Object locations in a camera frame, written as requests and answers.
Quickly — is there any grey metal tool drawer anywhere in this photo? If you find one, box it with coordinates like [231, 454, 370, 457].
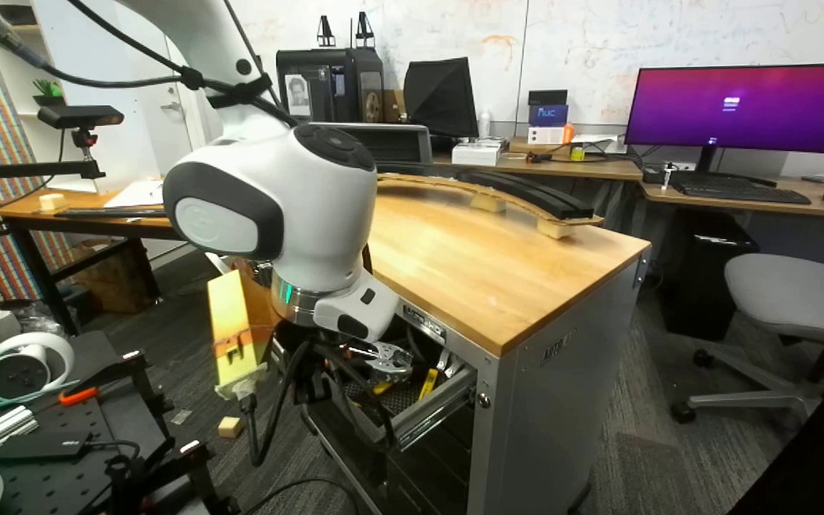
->
[372, 360, 482, 454]

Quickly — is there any black tripod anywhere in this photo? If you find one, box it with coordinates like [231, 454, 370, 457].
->
[250, 331, 402, 468]

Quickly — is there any black stereo camera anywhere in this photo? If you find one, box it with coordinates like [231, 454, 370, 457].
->
[34, 99, 130, 155]

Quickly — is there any wooden office desk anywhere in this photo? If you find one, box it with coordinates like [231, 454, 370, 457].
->
[430, 139, 824, 225]

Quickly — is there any black perforated equipment table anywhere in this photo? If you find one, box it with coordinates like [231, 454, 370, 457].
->
[0, 327, 237, 515]

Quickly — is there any purple screen computer monitor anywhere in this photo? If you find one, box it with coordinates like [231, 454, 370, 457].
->
[623, 61, 824, 178]

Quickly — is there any black computer keyboard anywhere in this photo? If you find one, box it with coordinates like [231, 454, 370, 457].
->
[666, 171, 815, 210]

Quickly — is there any black computer tower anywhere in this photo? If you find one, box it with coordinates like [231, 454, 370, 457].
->
[655, 210, 762, 343]

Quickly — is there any small white box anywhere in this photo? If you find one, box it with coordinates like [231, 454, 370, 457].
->
[449, 138, 507, 171]

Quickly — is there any yellow wooden block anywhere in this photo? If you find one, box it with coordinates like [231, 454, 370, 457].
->
[203, 265, 279, 400]

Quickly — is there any orange hand tool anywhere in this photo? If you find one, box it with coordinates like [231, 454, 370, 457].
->
[55, 384, 107, 413]

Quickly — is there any black electronics box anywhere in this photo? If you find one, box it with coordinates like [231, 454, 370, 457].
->
[274, 45, 386, 127]

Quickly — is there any small wooden cube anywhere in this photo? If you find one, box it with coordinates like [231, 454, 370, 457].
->
[214, 413, 247, 444]

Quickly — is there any curved wooden track black top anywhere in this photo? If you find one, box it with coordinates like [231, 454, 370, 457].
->
[374, 168, 606, 241]

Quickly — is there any grey office chair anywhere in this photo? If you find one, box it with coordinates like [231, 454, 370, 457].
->
[666, 248, 824, 427]

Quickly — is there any grey storage bin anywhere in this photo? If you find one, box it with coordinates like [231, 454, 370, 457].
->
[336, 119, 436, 178]

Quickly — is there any small green plant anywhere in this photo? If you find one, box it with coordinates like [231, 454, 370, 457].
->
[33, 78, 68, 108]

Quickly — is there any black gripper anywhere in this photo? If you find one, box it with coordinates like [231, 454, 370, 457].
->
[300, 327, 419, 378]

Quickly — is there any white green tape ring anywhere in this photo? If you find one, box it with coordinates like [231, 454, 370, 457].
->
[0, 328, 78, 404]

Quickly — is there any grey workbench cabinet wood top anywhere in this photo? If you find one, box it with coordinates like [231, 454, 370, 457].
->
[364, 168, 653, 515]

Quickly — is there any blue purple card box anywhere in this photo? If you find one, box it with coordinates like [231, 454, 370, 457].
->
[526, 89, 572, 131]

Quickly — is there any wooden side desk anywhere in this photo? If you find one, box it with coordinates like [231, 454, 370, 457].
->
[0, 184, 187, 338]

